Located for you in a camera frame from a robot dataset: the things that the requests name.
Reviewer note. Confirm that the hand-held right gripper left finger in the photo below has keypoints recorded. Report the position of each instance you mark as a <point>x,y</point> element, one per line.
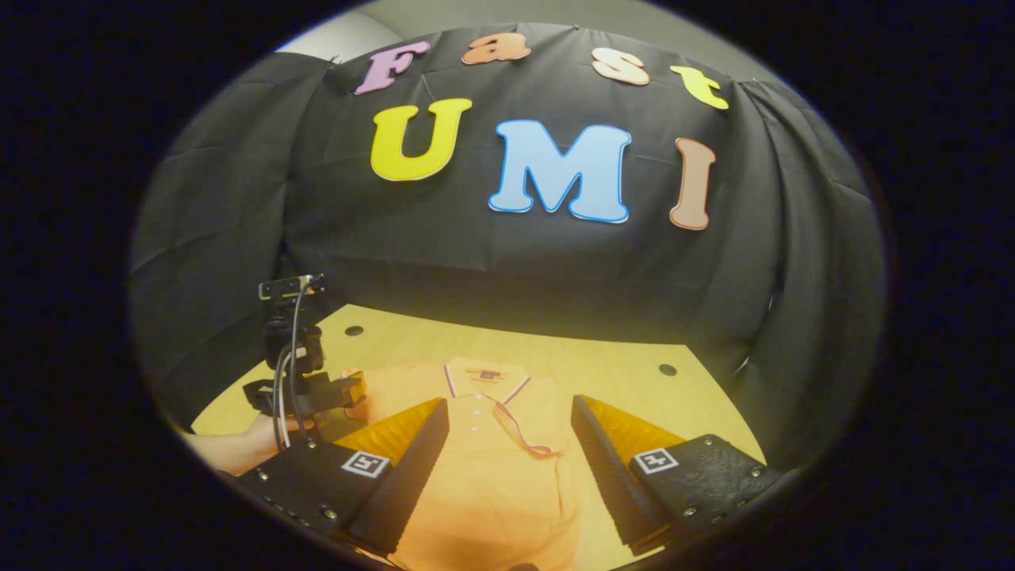
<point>412,476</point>

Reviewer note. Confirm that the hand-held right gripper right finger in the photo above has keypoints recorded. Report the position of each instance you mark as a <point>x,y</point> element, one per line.
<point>607,484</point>

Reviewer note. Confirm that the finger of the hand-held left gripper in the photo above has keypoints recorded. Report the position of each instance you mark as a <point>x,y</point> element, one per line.
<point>353,390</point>

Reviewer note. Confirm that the orange T-shirt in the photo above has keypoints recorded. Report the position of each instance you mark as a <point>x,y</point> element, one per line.
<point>492,492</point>

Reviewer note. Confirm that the black backdrop cloth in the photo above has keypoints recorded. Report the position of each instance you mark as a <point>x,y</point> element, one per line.
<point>476,270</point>

